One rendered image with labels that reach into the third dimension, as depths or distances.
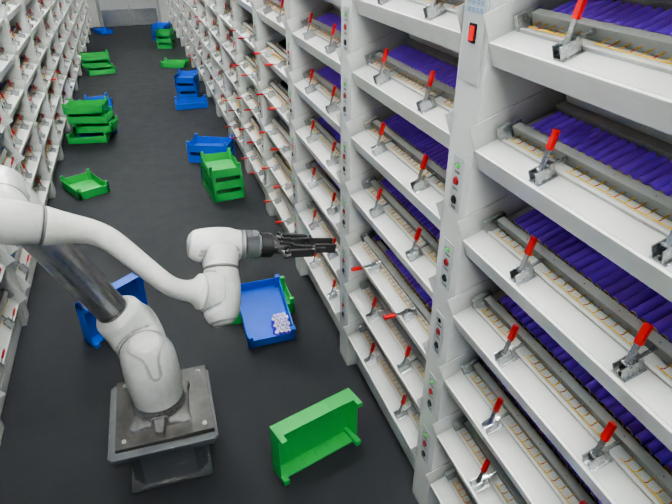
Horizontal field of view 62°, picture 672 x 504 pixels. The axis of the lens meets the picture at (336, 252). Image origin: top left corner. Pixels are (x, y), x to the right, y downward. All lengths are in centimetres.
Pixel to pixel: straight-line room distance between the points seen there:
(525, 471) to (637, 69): 81
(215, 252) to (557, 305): 95
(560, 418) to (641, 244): 40
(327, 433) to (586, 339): 120
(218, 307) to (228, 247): 18
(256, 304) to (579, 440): 170
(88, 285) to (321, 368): 98
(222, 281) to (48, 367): 115
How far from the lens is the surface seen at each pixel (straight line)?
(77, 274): 176
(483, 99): 112
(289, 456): 197
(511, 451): 133
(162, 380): 175
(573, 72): 92
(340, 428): 204
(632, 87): 84
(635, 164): 99
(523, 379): 119
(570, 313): 104
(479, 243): 121
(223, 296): 158
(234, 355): 239
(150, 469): 195
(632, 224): 90
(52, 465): 219
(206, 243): 163
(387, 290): 174
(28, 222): 150
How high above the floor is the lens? 155
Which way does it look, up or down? 31 degrees down
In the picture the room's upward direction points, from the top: straight up
